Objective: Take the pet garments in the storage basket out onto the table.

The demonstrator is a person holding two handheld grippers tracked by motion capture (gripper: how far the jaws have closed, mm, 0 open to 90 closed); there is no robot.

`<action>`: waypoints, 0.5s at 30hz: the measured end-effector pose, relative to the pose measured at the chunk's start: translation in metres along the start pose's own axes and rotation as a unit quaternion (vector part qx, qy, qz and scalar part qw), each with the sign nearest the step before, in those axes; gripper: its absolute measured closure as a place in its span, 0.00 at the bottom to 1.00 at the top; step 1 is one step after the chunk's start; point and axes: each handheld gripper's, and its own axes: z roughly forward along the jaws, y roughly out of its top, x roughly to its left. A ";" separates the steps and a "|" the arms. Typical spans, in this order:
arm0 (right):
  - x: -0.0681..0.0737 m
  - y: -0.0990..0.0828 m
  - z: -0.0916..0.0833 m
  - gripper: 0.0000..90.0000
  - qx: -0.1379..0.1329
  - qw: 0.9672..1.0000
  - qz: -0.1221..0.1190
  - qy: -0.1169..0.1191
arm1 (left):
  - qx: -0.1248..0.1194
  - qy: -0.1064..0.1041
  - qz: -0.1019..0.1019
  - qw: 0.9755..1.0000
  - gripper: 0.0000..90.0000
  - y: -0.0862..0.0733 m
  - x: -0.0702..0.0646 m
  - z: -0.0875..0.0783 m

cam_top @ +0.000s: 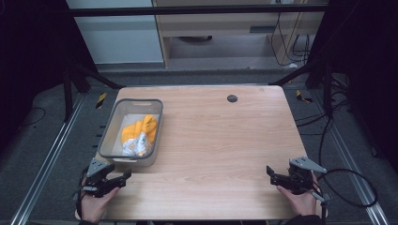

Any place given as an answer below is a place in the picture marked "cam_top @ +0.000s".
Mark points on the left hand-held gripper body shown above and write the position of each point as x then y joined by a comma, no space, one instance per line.
95,170

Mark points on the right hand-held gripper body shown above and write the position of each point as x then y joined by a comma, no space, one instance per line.
302,175

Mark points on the person's right hand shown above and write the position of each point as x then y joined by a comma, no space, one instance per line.
300,203

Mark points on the person's left hand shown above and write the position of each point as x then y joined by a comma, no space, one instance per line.
94,206

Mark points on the grey plastic bin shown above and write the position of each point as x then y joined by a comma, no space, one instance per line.
112,143

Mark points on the yellow and white cloth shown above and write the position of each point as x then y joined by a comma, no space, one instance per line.
139,134

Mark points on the yellow and black floor tape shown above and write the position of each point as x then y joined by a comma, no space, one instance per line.
303,97
100,100

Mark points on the black metal stand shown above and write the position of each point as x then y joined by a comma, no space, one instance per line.
78,78
319,75

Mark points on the black curtain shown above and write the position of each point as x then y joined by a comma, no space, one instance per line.
366,78
31,62

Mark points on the white cabinet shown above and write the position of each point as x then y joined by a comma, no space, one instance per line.
119,34

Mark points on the light wooden desk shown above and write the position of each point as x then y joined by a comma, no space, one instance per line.
219,25

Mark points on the aluminium floor rail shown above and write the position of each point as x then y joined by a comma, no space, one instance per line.
47,162
353,165

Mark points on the black horizontal frame bar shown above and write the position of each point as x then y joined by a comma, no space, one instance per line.
187,11

